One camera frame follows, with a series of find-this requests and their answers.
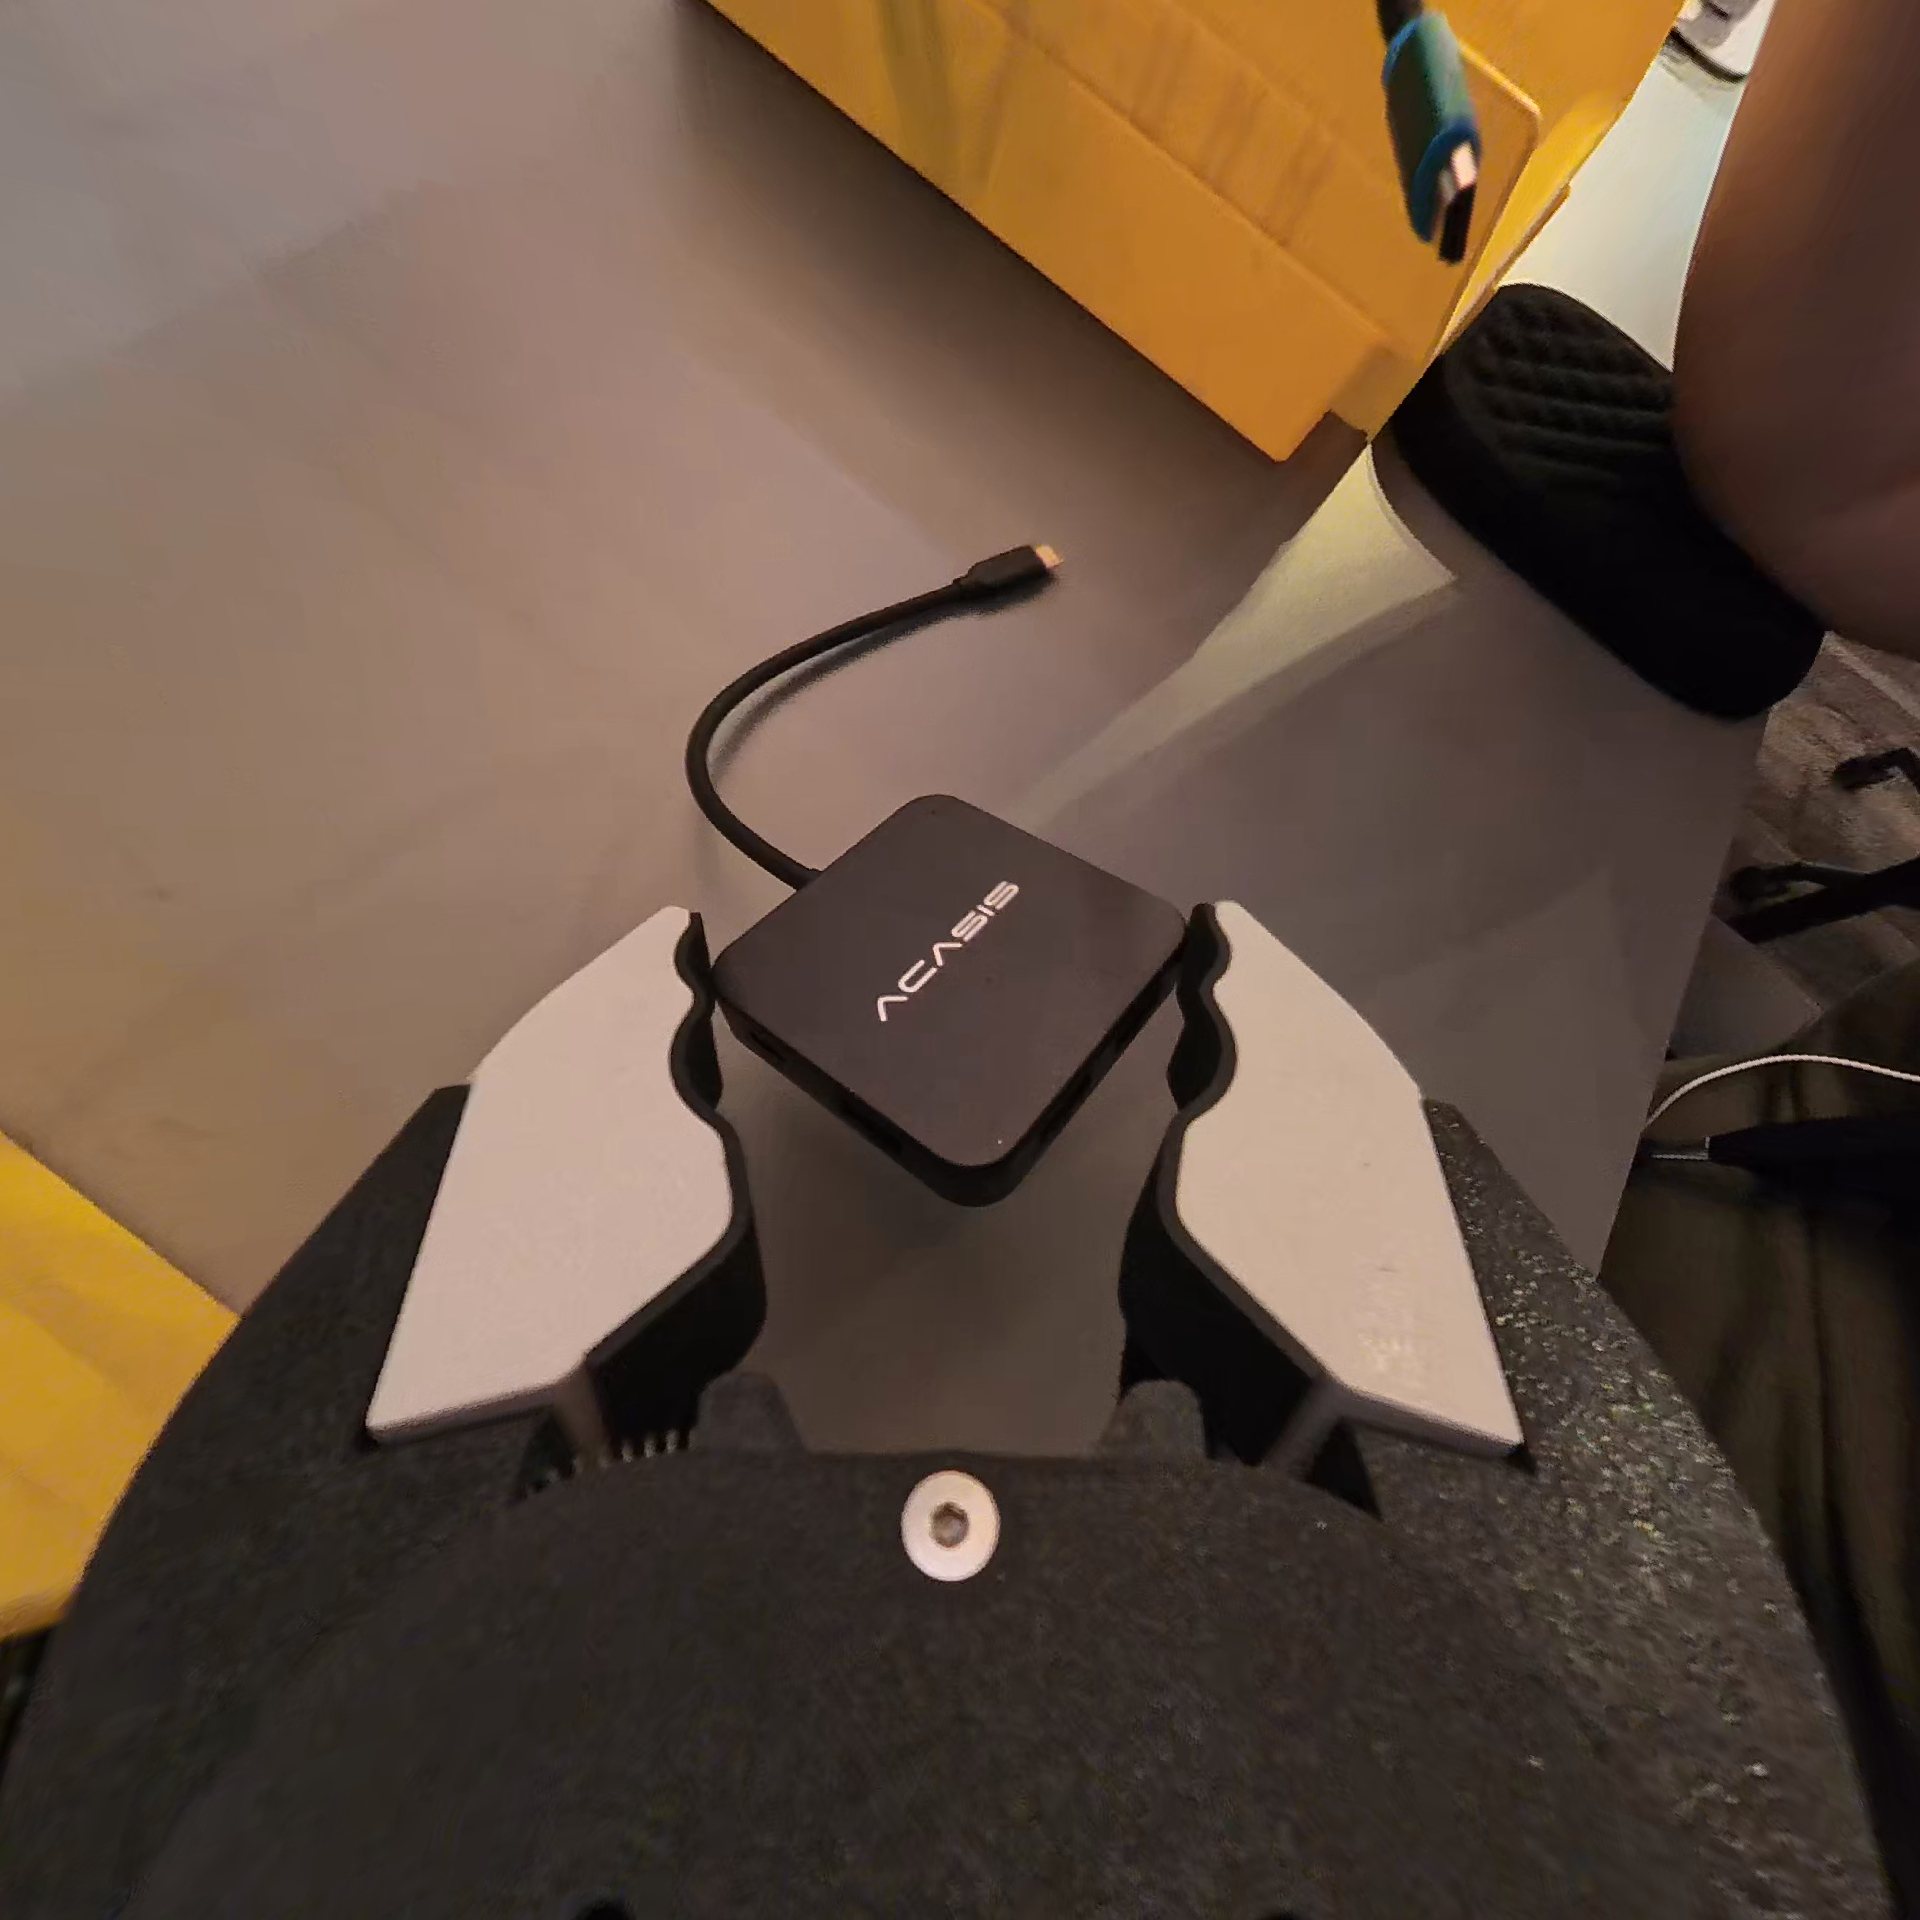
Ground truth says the black chair base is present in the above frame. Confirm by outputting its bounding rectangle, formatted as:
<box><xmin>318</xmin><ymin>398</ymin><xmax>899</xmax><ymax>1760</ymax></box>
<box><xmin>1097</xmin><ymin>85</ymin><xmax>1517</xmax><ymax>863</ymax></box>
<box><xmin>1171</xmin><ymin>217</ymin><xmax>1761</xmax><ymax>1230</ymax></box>
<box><xmin>1720</xmin><ymin>746</ymin><xmax>1920</xmax><ymax>941</ymax></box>

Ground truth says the person's right forearm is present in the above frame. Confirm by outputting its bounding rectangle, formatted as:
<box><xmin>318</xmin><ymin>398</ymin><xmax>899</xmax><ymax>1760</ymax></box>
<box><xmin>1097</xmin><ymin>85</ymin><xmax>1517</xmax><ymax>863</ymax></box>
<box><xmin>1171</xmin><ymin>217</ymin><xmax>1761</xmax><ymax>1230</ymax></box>
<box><xmin>1668</xmin><ymin>0</ymin><xmax>1920</xmax><ymax>663</ymax></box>

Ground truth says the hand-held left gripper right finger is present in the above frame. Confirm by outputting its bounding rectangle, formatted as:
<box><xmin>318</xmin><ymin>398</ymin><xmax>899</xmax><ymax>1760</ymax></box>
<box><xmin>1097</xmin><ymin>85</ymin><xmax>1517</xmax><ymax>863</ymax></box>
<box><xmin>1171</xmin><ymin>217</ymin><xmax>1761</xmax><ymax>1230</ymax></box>
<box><xmin>1119</xmin><ymin>895</ymin><xmax>1528</xmax><ymax>1470</ymax></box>

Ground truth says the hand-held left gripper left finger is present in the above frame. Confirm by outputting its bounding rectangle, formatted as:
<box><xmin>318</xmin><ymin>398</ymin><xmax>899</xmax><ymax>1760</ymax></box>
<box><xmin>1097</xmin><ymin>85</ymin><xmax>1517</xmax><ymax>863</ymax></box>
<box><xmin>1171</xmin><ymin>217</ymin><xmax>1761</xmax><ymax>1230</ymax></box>
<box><xmin>364</xmin><ymin>905</ymin><xmax>771</xmax><ymax>1453</ymax></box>

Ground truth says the black braided hdmi cable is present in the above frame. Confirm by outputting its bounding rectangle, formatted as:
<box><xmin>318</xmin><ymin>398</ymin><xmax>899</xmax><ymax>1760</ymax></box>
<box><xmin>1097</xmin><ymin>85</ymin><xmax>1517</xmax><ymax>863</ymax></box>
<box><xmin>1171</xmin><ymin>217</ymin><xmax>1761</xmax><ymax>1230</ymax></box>
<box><xmin>1375</xmin><ymin>0</ymin><xmax>1491</xmax><ymax>265</ymax></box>

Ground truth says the black square hub adapter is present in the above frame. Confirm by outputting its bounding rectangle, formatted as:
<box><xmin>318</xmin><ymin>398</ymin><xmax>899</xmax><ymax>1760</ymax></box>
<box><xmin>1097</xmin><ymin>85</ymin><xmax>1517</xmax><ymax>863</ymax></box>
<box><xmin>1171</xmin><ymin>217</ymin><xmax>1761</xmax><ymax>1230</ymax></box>
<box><xmin>686</xmin><ymin>544</ymin><xmax>1190</xmax><ymax>1208</ymax></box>

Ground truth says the yellow plastic bin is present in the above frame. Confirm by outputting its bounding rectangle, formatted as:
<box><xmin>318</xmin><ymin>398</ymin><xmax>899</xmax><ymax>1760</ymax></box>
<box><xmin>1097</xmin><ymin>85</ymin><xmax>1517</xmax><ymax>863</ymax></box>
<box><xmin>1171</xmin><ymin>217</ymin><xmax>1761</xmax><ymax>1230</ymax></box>
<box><xmin>0</xmin><ymin>1130</ymin><xmax>241</xmax><ymax>1644</ymax></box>
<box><xmin>701</xmin><ymin>0</ymin><xmax>1695</xmax><ymax>464</ymax></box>

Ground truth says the person's olive clothing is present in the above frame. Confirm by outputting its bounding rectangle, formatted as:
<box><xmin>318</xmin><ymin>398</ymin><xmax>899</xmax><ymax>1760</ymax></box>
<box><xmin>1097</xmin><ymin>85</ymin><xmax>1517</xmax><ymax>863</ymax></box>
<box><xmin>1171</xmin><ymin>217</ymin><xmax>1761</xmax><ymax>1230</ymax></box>
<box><xmin>1598</xmin><ymin>1005</ymin><xmax>1920</xmax><ymax>1757</ymax></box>

